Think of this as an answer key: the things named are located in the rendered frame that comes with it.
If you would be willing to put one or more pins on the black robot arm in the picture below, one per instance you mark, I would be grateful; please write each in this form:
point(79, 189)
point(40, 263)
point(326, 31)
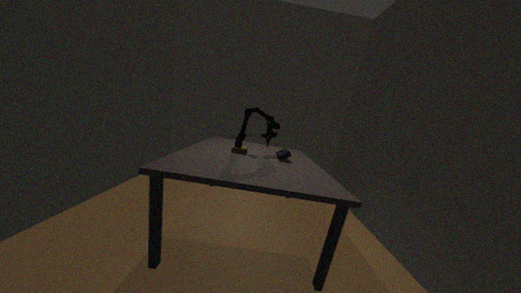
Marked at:
point(248, 112)

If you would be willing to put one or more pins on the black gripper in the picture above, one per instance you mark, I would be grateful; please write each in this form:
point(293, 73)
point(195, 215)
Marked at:
point(267, 136)

